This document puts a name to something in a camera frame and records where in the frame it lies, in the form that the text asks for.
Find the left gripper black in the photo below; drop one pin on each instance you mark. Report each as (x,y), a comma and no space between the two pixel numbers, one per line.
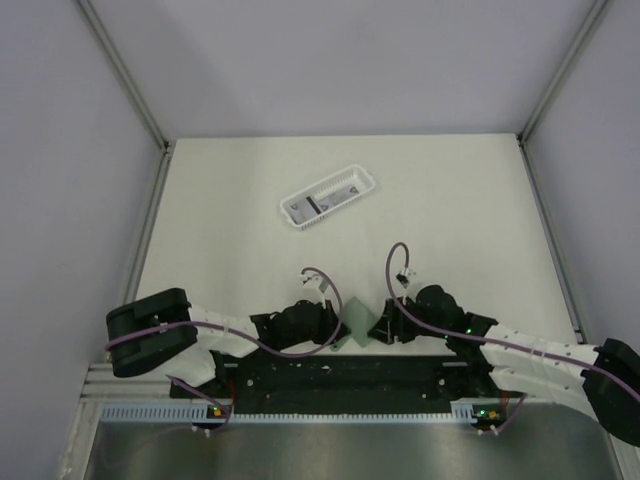
(327,317)

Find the card in basket right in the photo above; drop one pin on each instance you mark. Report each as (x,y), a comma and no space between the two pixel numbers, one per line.
(338,197)

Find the right aluminium frame post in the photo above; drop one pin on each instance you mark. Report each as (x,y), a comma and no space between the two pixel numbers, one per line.
(577,47)

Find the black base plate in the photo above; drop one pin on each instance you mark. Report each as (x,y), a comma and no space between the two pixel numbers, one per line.
(260,359)

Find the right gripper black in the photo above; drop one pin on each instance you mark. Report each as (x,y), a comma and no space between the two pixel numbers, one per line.
(389,326)

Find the white cable duct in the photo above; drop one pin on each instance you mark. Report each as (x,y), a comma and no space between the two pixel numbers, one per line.
(201,412)

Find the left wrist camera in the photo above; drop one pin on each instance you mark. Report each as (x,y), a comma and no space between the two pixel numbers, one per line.
(314,287)

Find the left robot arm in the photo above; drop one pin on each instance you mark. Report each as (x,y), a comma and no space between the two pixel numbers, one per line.
(168,334)

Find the card in basket left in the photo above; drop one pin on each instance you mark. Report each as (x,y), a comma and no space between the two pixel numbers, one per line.
(302,210)

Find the green card holder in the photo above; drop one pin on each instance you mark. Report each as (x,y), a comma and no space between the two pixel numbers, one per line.
(358,320)

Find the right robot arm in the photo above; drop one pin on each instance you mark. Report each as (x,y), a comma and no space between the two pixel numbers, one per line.
(601,382)

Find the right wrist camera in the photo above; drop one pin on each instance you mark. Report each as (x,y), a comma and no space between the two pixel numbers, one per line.
(405,277)

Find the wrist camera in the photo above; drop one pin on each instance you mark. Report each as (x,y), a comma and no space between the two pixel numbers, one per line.
(314,287)
(405,277)

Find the left aluminium frame post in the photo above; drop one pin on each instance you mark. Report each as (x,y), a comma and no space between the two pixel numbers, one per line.
(122,73)

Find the white plastic basket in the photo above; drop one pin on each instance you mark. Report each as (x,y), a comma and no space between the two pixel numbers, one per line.
(354,174)

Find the aluminium frame post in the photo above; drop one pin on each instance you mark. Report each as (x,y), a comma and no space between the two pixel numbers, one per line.
(577,47)
(122,73)

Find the card in basket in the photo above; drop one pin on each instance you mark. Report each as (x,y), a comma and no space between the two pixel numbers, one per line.
(338,197)
(302,210)

